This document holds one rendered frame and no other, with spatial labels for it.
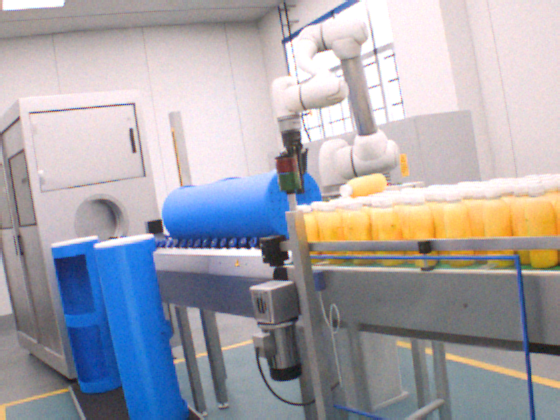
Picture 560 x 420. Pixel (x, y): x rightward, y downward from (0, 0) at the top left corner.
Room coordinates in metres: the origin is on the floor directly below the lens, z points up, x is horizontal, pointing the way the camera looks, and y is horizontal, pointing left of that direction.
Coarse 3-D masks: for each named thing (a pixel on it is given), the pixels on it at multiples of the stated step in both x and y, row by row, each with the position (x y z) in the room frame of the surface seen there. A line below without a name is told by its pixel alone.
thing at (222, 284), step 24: (168, 264) 2.91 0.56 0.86; (192, 264) 2.71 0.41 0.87; (216, 264) 2.54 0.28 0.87; (240, 264) 2.39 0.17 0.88; (264, 264) 2.25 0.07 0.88; (168, 288) 3.02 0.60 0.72; (192, 288) 2.80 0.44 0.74; (216, 288) 2.60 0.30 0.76; (240, 288) 2.43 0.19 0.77; (240, 312) 2.54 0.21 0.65
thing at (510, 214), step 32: (512, 192) 1.42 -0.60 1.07; (544, 192) 1.34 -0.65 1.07; (352, 224) 1.76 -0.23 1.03; (384, 224) 1.66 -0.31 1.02; (416, 224) 1.56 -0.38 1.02; (448, 224) 1.47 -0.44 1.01; (480, 224) 1.43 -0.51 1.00; (512, 224) 1.37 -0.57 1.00; (544, 224) 1.26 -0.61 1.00; (544, 256) 1.26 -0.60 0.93
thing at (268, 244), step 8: (264, 240) 2.03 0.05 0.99; (272, 240) 2.01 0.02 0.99; (280, 240) 2.03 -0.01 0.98; (264, 248) 2.03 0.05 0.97; (272, 248) 2.01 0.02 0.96; (264, 256) 2.04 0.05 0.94; (272, 256) 2.01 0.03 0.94; (280, 256) 2.03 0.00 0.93; (288, 256) 2.05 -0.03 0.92; (272, 264) 2.04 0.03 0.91; (280, 264) 2.02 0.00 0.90
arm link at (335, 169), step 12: (324, 144) 2.86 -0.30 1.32; (336, 144) 2.83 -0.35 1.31; (324, 156) 2.84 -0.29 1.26; (336, 156) 2.81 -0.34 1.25; (348, 156) 2.79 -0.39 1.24; (324, 168) 2.84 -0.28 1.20; (336, 168) 2.81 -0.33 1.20; (348, 168) 2.79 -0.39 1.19; (324, 180) 2.85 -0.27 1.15; (336, 180) 2.82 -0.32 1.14; (348, 180) 2.83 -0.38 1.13
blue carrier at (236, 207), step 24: (192, 192) 2.69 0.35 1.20; (216, 192) 2.49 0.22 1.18; (240, 192) 2.33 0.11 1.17; (264, 192) 2.19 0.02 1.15; (312, 192) 2.31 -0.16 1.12; (168, 216) 2.81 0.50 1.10; (192, 216) 2.62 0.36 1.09; (216, 216) 2.46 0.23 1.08; (240, 216) 2.31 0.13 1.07; (264, 216) 2.19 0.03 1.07; (240, 240) 2.48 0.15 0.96
